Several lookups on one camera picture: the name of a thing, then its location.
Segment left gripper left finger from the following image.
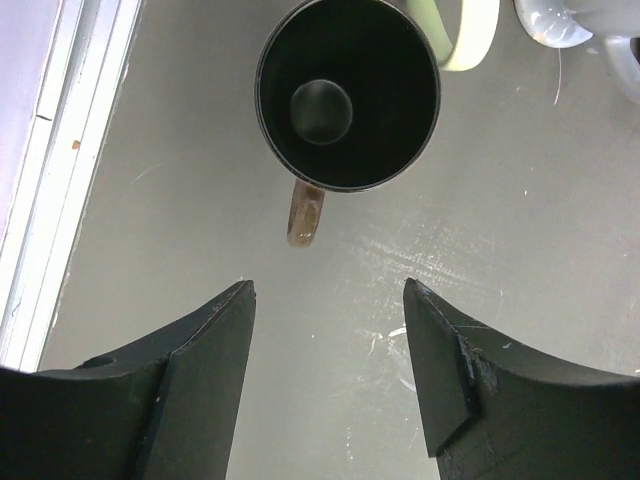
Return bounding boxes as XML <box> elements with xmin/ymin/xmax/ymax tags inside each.
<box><xmin>1</xmin><ymin>281</ymin><xmax>256</xmax><ymax>479</ymax></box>

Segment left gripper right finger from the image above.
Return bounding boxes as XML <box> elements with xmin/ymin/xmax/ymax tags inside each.
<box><xmin>403</xmin><ymin>279</ymin><xmax>639</xmax><ymax>479</ymax></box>

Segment black gold mug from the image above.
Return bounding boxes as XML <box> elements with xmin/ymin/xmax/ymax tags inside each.
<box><xmin>255</xmin><ymin>1</ymin><xmax>441</xmax><ymax>247</ymax></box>

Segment light green mug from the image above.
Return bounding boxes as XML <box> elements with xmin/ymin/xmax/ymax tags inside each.
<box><xmin>406</xmin><ymin>0</ymin><xmax>500</xmax><ymax>72</ymax></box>

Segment light blue mug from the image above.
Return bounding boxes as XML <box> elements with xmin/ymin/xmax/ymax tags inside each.
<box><xmin>514</xmin><ymin>0</ymin><xmax>639</xmax><ymax>103</ymax></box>

